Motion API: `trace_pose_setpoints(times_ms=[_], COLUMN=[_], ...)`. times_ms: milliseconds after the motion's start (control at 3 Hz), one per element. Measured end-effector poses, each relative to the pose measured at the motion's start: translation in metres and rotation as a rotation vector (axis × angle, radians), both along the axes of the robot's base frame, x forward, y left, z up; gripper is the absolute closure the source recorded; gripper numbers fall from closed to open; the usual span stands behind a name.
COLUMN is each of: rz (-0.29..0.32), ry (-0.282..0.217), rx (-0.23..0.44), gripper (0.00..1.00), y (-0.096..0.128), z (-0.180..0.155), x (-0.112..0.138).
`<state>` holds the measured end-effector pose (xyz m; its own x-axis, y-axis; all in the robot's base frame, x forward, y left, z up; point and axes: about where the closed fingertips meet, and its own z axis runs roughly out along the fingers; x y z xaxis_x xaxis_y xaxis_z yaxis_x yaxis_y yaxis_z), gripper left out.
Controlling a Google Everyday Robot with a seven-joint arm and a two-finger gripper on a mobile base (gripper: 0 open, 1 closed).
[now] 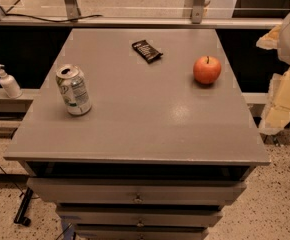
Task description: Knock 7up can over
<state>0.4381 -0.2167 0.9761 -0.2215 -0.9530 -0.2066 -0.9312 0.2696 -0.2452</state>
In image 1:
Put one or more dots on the green white 7up can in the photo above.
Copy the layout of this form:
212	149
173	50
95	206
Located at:
71	83

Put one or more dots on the grey drawer cabinet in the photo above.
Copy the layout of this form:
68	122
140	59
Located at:
147	121

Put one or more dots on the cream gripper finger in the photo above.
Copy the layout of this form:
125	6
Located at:
276	113
269	41

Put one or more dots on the red apple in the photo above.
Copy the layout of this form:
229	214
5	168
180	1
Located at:
206	70

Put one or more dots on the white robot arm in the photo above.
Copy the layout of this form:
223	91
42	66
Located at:
283	49

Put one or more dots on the black snack bar wrapper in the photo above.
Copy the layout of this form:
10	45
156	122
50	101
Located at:
146	51

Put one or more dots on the middle drawer with knob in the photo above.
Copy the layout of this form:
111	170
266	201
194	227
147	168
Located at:
140	216

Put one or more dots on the bottom drawer with knob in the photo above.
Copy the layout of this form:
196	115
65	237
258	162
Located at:
98	232

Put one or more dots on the black floor stand foot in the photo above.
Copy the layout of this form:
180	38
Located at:
21	218

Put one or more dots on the white pump lotion bottle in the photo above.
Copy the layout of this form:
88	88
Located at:
9	84

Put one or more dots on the drawer with knob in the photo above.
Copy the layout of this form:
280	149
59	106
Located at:
140	216
98	232
138	192

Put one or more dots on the top drawer with knob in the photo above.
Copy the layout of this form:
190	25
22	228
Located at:
138	192

